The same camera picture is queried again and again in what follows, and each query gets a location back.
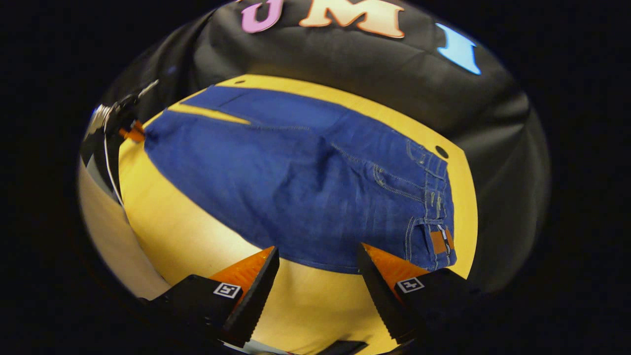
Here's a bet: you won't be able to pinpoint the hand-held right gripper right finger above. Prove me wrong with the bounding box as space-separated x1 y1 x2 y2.
357 243 493 346

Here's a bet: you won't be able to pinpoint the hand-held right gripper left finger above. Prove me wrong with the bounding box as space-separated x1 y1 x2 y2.
140 247 280 348

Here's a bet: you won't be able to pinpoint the blue denim jeans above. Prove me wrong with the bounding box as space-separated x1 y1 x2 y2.
143 85 457 275

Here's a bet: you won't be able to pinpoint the black backdrop cloth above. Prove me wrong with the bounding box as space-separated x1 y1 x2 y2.
99 0 550 291

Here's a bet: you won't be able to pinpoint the thin cable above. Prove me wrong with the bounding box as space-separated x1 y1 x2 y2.
103 118 125 207

